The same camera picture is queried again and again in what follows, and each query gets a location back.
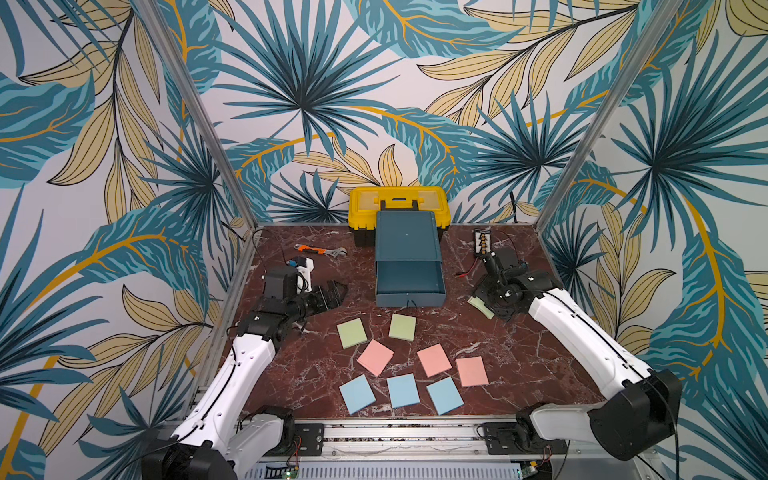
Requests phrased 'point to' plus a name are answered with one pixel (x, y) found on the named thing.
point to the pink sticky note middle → (434, 360)
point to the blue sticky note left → (357, 394)
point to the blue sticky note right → (445, 395)
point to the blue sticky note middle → (403, 391)
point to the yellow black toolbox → (365, 202)
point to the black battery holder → (482, 242)
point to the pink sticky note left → (375, 356)
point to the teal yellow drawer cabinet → (408, 263)
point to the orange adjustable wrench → (332, 251)
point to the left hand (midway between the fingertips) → (335, 296)
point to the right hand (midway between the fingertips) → (482, 296)
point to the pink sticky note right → (471, 371)
